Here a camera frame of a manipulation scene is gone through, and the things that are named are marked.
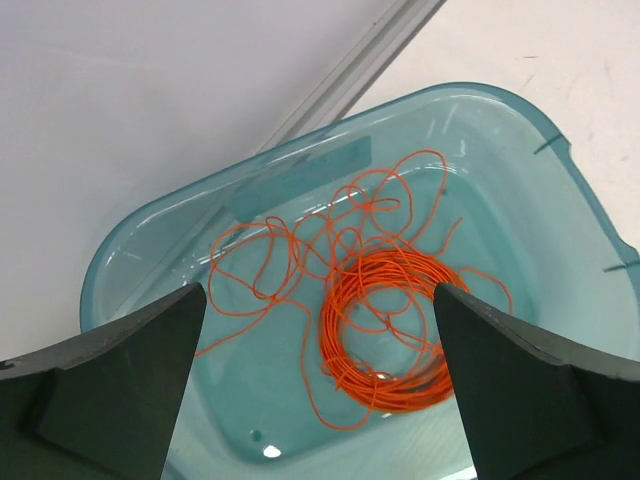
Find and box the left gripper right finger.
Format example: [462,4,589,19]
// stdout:
[434,283,639,479]

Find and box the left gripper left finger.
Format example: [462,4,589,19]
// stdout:
[1,283,206,479]

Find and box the teal plastic tub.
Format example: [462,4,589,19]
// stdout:
[80,83,639,479]

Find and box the orange cable coil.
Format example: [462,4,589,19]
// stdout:
[318,249,469,414]

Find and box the thin orange cable in tub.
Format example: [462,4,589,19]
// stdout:
[194,148,514,432]

